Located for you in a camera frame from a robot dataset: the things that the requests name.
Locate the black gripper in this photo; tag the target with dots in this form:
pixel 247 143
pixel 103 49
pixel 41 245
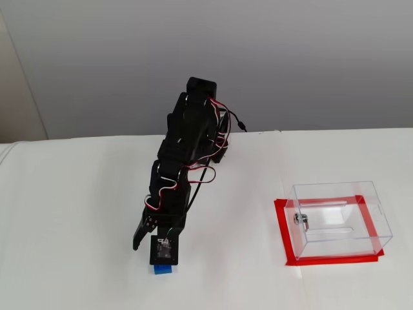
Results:
pixel 149 223

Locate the blue lego brick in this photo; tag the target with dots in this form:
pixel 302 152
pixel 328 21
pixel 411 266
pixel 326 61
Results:
pixel 163 270

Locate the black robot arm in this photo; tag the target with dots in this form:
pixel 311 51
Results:
pixel 187 129

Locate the transparent plastic box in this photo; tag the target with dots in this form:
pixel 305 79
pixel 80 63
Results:
pixel 338 219

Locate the silver cylinder lock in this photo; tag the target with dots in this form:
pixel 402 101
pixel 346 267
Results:
pixel 300 220

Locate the red tape rectangle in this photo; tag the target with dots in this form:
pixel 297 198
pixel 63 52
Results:
pixel 322 261

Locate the wrist camera board with mount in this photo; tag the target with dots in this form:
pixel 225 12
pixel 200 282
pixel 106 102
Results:
pixel 164 250

